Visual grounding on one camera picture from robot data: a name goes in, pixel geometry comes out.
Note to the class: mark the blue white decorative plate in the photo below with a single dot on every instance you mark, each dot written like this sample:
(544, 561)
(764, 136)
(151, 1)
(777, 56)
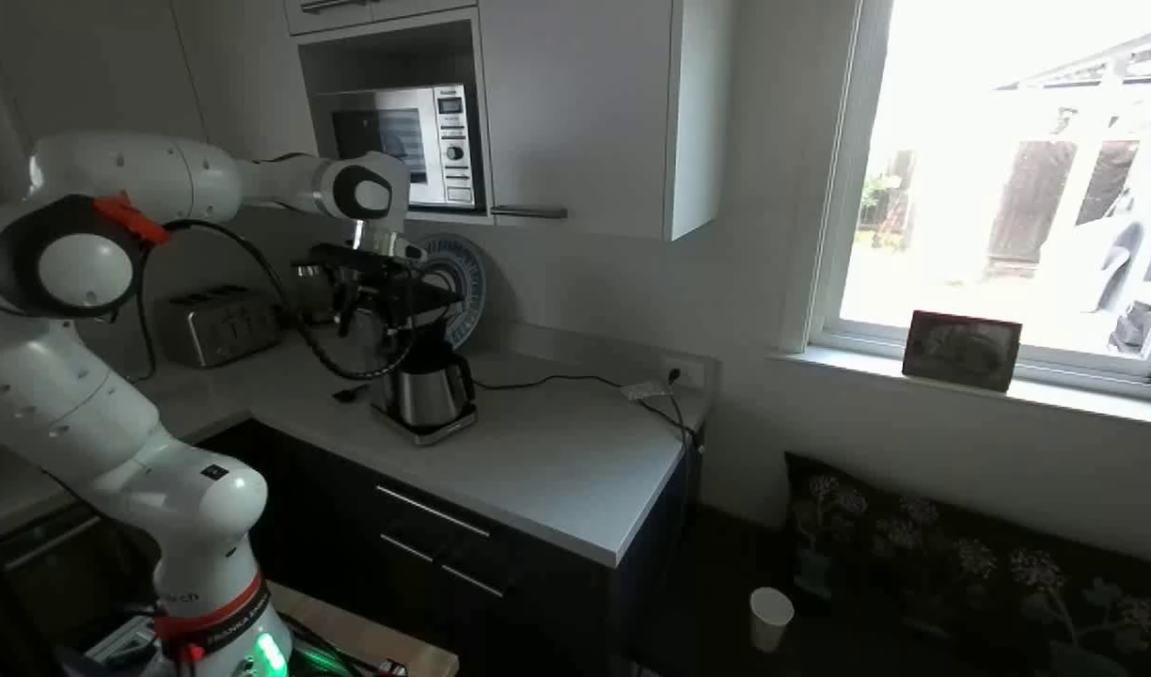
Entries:
(457, 264)

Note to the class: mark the steel coffee kettle carafe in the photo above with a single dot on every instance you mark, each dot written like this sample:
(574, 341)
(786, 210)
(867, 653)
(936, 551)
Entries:
(429, 390)

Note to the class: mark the stainless steel microwave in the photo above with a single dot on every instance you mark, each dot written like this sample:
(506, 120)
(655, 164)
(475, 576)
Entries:
(427, 128)

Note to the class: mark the white paper cup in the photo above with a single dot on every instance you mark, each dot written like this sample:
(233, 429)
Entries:
(771, 619)

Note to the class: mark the silver toaster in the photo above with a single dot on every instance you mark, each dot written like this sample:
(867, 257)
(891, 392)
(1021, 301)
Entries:
(218, 324)

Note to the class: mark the floral dark cushion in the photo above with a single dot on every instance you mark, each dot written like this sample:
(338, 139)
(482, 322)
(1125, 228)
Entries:
(1006, 594)

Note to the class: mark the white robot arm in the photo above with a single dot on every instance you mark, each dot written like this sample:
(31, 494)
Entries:
(71, 249)

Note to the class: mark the white upper cabinet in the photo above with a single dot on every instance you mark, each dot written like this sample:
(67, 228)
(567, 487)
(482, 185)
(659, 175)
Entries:
(590, 115)

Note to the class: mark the dark lower drawer cabinet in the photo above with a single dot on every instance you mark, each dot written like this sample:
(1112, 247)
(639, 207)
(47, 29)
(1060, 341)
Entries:
(503, 599)

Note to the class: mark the window with white frame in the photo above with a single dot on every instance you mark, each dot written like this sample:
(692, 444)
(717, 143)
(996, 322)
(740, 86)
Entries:
(996, 158)

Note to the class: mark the black steel coffee maker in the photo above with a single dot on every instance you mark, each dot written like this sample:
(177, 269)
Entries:
(398, 346)

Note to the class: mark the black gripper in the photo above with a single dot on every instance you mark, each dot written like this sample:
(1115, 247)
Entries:
(376, 278)

